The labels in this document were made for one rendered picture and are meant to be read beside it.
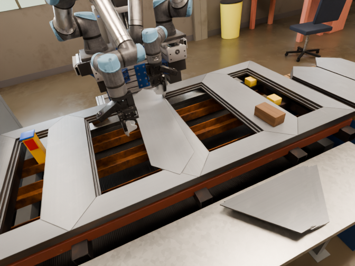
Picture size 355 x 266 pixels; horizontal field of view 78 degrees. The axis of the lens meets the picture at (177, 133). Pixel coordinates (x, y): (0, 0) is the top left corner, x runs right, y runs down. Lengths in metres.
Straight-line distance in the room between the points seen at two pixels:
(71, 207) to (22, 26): 4.08
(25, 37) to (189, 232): 4.36
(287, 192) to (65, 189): 0.79
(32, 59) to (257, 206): 4.50
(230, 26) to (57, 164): 4.47
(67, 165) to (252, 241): 0.74
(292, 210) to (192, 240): 0.34
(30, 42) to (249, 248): 4.50
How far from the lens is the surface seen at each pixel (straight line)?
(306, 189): 0.91
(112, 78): 0.87
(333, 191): 0.99
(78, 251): 0.85
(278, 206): 0.83
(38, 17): 4.65
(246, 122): 1.07
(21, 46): 4.79
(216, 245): 0.78
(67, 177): 0.97
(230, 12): 4.97
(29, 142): 1.27
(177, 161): 0.86
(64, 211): 0.86
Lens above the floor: 1.46
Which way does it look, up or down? 38 degrees down
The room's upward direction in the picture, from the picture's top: 8 degrees counter-clockwise
